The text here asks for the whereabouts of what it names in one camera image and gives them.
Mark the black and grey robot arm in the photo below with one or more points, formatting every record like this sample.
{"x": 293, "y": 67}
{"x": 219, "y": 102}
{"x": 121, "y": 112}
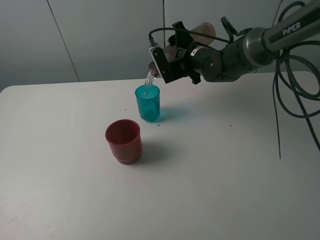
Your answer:
{"x": 253, "y": 48}

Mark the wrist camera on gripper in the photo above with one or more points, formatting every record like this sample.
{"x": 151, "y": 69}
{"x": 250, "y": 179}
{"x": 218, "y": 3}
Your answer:
{"x": 152, "y": 47}

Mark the teal transparent plastic cup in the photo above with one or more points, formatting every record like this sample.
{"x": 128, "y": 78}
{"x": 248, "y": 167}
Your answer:
{"x": 148, "y": 102}

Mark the red plastic cup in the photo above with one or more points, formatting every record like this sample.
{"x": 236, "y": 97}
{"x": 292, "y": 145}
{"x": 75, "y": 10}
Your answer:
{"x": 124, "y": 139}

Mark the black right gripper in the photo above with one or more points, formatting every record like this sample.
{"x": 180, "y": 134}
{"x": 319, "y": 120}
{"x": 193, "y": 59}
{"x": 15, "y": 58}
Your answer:
{"x": 185, "y": 57}

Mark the brown transparent plastic bottle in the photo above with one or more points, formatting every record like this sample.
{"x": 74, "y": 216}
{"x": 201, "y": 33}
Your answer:
{"x": 203, "y": 34}

